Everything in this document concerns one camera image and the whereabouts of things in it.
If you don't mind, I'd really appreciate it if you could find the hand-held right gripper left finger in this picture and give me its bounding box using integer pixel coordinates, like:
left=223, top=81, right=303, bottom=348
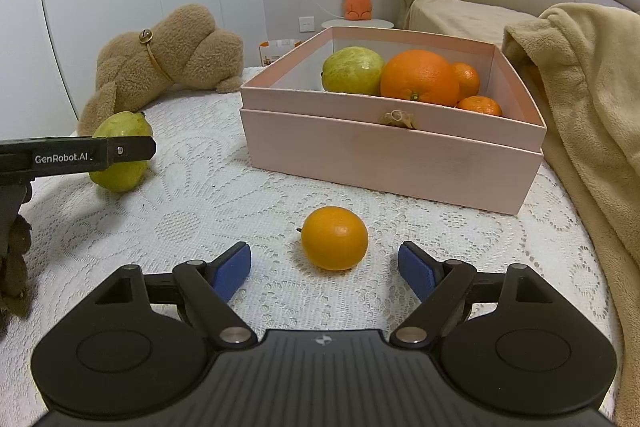
left=95, top=242, right=254, bottom=349

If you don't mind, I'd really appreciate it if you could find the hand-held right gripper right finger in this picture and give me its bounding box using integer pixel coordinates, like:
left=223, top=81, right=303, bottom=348
left=390, top=242, right=552, bottom=349

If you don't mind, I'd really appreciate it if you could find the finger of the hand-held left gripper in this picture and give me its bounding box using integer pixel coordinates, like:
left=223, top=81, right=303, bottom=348
left=106, top=135, right=157, bottom=168

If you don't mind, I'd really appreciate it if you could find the green guava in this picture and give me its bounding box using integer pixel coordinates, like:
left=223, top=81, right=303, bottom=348
left=89, top=111, right=152, bottom=192
left=321, top=47, right=386, bottom=96

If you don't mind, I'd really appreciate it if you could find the tangerine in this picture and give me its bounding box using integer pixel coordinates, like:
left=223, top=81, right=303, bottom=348
left=451, top=62, right=481, bottom=102
left=456, top=96, right=503, bottom=118
left=301, top=206, right=369, bottom=271

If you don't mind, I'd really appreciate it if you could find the pink cardboard box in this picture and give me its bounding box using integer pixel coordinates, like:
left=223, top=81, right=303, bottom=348
left=239, top=26, right=547, bottom=215

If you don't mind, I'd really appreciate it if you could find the large orange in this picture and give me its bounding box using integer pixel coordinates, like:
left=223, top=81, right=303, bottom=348
left=380, top=50, right=461, bottom=106

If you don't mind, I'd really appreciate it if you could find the white lace tablecloth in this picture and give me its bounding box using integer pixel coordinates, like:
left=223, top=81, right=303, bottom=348
left=0, top=67, right=626, bottom=427

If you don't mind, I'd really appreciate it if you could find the brown plush teddy bear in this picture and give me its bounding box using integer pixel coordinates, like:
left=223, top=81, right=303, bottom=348
left=76, top=3, right=245, bottom=138

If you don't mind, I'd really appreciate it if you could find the white paper bag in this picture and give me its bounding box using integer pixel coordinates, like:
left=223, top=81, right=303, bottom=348
left=258, top=38, right=302, bottom=68

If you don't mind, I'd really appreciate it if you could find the beige fleece blanket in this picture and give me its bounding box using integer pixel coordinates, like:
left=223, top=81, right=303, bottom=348
left=501, top=3, right=640, bottom=427

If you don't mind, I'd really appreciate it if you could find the round white side table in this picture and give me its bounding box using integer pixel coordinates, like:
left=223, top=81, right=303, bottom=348
left=321, top=19, right=396, bottom=30

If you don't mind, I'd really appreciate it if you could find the beige covered mattress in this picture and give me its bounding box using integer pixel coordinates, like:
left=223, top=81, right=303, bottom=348
left=402, top=0, right=543, bottom=32

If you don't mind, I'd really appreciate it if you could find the orange toy figure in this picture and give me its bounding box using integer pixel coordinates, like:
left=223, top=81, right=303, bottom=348
left=344, top=0, right=373, bottom=22

